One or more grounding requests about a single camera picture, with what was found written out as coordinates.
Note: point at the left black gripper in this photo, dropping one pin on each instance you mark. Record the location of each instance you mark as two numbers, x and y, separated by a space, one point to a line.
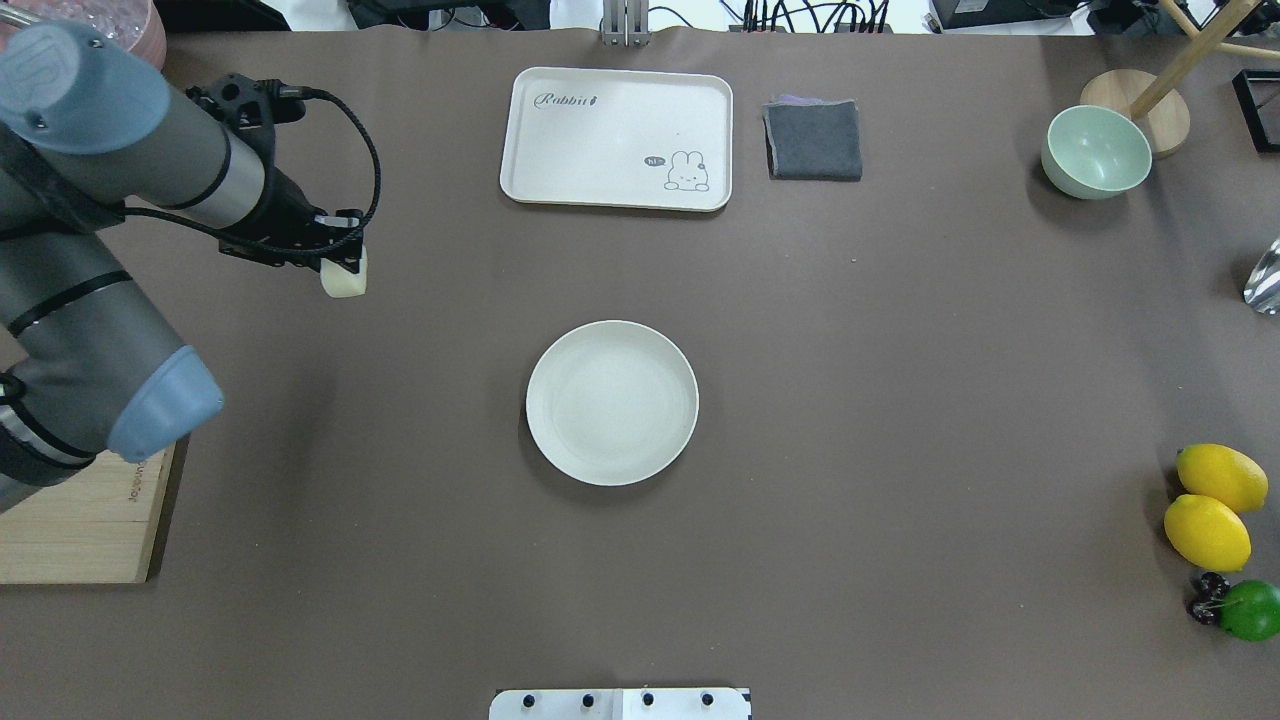
283 213

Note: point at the white steamed bun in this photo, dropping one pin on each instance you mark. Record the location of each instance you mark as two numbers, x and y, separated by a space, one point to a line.
340 282

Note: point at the cream round plate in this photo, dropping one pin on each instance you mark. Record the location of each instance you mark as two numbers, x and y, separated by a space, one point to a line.
612 403

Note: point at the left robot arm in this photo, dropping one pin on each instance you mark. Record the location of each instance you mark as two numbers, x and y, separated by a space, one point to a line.
92 136

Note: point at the cream rabbit tray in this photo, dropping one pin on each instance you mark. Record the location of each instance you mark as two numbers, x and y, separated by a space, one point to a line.
609 138

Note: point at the pink bowl with ice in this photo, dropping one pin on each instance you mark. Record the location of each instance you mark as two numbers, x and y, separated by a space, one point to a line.
134 25

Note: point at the wooden cutting board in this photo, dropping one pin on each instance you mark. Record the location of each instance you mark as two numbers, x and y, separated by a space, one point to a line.
99 527

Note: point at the folded grey cloth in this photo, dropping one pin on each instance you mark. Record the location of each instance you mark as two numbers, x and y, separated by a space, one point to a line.
811 139

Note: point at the mint green bowl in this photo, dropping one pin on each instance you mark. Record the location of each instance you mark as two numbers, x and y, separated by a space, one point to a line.
1094 153

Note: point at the wooden cup stand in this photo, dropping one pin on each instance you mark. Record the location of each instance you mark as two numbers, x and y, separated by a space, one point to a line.
1153 103

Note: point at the yellow lemon upper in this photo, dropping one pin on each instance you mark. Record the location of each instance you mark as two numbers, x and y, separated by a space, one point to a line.
1220 472

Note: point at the yellow lemon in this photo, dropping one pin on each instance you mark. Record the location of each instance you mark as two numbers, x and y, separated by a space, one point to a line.
1207 533
1220 472

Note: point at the yellow lemon lower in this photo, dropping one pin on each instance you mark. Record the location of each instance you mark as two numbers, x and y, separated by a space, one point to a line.
1207 533

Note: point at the metal scoop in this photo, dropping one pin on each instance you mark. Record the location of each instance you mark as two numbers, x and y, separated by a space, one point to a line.
1261 291

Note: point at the dark cherries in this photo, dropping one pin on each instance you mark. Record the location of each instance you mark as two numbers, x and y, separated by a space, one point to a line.
1209 593

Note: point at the green lime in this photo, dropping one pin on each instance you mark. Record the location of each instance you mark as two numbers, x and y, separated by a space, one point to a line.
1250 611

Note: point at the aluminium frame post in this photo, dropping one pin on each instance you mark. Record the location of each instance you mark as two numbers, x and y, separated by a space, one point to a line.
625 23

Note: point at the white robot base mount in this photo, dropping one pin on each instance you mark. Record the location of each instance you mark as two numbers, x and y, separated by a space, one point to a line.
623 703

